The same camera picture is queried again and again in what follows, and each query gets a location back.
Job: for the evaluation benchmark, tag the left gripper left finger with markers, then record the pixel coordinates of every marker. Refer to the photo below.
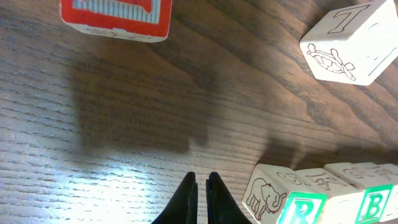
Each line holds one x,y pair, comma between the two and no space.
182,208

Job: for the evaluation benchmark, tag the red E block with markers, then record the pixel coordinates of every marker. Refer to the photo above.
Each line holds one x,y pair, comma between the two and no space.
138,20

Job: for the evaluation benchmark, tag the green R block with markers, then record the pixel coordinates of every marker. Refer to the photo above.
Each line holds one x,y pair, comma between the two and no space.
278,195

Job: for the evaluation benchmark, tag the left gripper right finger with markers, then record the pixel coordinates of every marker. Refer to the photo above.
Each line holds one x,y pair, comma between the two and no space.
221,206

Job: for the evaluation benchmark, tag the yellow block beside R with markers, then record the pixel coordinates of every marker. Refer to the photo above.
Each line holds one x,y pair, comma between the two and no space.
354,44

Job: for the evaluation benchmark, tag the green B block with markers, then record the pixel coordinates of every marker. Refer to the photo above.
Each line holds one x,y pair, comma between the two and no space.
364,177

